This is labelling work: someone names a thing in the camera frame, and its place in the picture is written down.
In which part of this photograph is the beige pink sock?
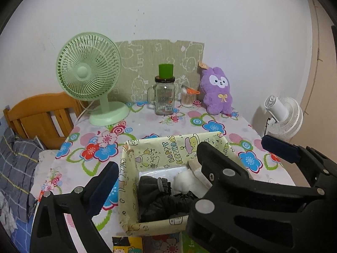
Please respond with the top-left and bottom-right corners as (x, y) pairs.
(188, 159), (212, 189)

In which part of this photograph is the white sock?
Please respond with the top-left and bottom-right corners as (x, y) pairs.
(173, 169), (209, 198)

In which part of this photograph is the black sock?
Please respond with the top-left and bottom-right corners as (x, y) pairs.
(139, 191), (198, 222)

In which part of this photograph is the dark grey sock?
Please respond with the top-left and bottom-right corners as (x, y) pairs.
(138, 176), (171, 205)

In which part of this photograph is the white small fan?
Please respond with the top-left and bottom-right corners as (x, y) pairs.
(265, 95), (303, 141)

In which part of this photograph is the yellow cartoon packet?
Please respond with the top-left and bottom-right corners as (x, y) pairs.
(112, 236), (143, 253)

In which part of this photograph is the grey plaid pillow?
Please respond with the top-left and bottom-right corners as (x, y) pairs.
(1, 127), (43, 223)

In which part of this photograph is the floral tablecloth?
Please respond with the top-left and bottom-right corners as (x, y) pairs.
(28, 101), (296, 253)

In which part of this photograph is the yellow cartoon fabric storage box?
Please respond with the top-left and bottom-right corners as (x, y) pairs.
(118, 131), (244, 236)

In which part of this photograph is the wooden bed headboard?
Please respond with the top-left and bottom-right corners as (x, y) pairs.
(3, 93), (88, 150)

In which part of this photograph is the cotton swab container orange lid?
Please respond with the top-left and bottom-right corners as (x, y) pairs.
(181, 85), (200, 107)

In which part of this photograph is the purple plush bunny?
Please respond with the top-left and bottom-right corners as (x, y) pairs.
(200, 67), (233, 115)

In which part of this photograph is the glass mason jar mug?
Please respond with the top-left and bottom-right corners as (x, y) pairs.
(147, 76), (175, 116)

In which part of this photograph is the green cup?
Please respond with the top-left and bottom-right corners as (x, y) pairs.
(158, 63), (174, 79)

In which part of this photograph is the green desk fan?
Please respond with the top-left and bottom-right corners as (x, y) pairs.
(56, 32), (130, 126)

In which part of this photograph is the beige cartoon cardboard panel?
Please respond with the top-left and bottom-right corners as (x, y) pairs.
(108, 39), (205, 103)

